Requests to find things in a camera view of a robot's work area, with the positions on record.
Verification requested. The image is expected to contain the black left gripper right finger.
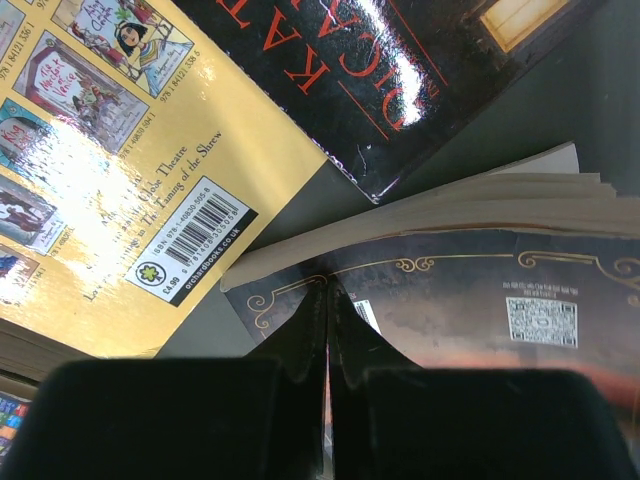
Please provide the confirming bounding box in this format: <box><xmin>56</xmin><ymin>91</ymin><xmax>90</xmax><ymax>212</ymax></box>
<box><xmin>327</xmin><ymin>281</ymin><xmax>639</xmax><ymax>479</ymax></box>

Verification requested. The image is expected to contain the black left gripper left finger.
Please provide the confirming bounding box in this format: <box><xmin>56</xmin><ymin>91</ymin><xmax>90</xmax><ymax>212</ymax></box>
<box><xmin>1</xmin><ymin>286</ymin><xmax>328</xmax><ymax>479</ymax></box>

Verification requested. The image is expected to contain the dark Tale of Two Cities book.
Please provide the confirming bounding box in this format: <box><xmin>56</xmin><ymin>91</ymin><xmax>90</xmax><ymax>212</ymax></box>
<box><xmin>220</xmin><ymin>143</ymin><xmax>639</xmax><ymax>434</ymax></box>

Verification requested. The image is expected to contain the black Storey Treehouse book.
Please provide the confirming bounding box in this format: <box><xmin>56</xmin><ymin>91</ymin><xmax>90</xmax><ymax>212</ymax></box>
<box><xmin>0</xmin><ymin>374</ymin><xmax>37</xmax><ymax>463</ymax></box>

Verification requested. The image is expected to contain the yellow Shakespeare paperback book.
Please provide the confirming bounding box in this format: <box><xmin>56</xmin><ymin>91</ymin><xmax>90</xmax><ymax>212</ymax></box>
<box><xmin>1</xmin><ymin>1</ymin><xmax>325</xmax><ymax>382</ymax></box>

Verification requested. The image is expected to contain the black red-lettered glossy book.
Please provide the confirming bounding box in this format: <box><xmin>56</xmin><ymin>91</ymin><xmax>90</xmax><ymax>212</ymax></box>
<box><xmin>179</xmin><ymin>0</ymin><xmax>598</xmax><ymax>203</ymax></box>

